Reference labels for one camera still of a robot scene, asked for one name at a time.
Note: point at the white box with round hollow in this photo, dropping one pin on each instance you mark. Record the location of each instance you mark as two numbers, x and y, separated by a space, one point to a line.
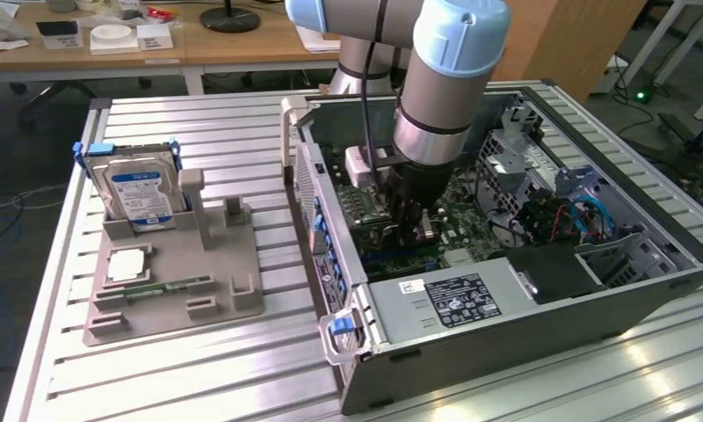
113 41

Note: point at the black round lamp base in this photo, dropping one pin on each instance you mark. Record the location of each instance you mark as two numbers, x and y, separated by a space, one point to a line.
230 21

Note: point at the white desk frame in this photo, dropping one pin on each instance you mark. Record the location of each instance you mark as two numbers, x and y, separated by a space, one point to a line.
657 44

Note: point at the white box with black top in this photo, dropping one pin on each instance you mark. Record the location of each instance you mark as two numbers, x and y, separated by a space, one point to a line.
60 35

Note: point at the grey cup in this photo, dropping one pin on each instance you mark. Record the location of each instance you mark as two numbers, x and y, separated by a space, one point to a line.
61 5

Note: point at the wooden cabinet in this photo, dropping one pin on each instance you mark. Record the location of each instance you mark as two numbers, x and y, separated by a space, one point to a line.
562 44

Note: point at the white paper slip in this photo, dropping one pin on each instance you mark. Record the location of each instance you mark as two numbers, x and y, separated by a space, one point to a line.
5 45

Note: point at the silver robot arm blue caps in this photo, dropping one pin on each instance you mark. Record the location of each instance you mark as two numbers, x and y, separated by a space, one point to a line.
445 88

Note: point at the blue case latch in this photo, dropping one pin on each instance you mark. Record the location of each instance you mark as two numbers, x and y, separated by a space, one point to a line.
339 327

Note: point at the white paper stack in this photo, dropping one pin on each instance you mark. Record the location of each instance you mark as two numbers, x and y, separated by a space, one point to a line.
313 41

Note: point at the hard disk with blue caddy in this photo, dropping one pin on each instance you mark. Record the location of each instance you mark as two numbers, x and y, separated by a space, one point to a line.
137 193

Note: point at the red packet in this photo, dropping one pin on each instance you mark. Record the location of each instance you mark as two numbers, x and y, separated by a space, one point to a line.
158 14

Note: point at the perforated metal drive cage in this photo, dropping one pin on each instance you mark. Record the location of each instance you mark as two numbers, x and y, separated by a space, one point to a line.
503 176

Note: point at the metal disk bay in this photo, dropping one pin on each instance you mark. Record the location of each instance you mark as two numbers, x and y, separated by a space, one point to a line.
627 259

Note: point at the small silver heatsink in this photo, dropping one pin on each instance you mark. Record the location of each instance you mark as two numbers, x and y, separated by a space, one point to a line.
459 258

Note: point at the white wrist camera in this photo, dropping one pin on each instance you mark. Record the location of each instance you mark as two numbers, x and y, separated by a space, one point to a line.
359 169

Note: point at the green RAM stick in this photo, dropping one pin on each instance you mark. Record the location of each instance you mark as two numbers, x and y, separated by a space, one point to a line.
164 288

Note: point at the white cup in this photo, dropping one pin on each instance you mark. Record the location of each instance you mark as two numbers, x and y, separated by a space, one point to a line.
89 4

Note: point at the grey parts rack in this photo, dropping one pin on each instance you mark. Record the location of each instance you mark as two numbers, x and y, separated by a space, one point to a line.
176 264

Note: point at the green motherboard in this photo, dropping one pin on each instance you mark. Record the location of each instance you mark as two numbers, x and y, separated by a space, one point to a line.
465 228

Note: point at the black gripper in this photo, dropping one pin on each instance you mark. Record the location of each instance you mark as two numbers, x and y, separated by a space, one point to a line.
418 189

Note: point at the silver CPU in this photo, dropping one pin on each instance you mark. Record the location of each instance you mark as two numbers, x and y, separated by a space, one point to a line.
128 265

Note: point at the green indicator light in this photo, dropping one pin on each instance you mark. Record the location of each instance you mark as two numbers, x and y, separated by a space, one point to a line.
641 95

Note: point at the open black PC case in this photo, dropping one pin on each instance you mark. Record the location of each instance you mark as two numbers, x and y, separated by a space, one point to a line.
503 373

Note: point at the wooden desk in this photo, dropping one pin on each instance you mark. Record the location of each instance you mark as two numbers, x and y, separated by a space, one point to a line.
240 48

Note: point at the grey power supply unit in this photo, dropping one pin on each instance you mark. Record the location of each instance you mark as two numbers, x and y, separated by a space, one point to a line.
398 316

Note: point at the white box with printed label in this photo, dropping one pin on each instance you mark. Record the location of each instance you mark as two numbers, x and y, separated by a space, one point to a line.
153 37

